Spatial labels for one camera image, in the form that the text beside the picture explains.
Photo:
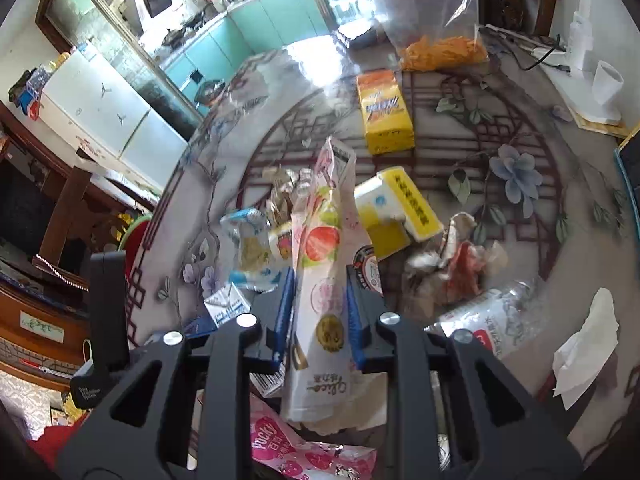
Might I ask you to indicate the green basin with red inside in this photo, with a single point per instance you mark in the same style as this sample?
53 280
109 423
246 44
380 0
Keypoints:
132 237

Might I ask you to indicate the teal kitchen cabinets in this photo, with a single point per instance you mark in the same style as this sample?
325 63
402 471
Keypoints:
250 25

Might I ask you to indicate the white table appliance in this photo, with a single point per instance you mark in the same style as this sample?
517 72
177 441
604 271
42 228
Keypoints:
582 40

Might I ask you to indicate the large clear plastic bag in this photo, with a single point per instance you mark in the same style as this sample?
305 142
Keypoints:
430 0

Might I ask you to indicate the orange snack bag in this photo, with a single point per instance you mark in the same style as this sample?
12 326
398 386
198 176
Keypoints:
445 52

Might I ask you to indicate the blue red toy box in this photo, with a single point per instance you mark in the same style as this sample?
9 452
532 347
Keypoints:
27 92

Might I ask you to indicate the yellow and white medicine box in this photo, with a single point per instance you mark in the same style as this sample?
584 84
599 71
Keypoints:
395 205

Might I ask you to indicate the white power strip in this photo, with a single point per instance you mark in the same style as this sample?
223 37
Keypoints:
550 55

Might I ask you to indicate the white cup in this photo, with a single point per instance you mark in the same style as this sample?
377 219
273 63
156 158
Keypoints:
607 82

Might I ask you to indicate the fruit print snack bag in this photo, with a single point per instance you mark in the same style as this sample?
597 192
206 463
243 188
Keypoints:
320 260

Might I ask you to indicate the floral tablecloth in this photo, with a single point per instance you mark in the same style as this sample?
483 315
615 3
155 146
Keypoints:
525 220

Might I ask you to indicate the small white barcode carton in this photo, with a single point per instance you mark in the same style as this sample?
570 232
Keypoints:
267 382

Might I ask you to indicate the crumpled clear wrapper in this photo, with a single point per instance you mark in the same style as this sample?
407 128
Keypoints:
287 192

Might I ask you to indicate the clear plastic bottle, red label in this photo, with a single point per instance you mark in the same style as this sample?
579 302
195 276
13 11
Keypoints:
495 315

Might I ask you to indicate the brown red paper wrapper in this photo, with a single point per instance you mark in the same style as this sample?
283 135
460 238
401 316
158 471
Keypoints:
455 265

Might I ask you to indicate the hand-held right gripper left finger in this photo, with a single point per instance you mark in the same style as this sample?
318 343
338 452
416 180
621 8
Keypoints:
284 305

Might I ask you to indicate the tall yellow carton box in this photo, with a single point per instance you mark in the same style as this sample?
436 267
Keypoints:
384 112

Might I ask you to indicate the clear blue printed plastic wrapper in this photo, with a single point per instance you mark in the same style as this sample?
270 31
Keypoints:
250 250

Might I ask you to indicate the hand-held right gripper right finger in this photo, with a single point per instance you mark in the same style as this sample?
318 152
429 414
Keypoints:
353 317

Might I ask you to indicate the white refrigerator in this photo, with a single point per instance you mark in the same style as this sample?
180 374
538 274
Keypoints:
107 110

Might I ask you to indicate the small white blue milk carton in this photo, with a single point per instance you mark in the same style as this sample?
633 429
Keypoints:
227 305

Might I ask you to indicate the pink snack packet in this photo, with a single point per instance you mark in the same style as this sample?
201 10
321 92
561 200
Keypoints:
305 455

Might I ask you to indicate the crumpled white tissue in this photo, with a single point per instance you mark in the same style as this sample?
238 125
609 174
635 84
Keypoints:
587 350

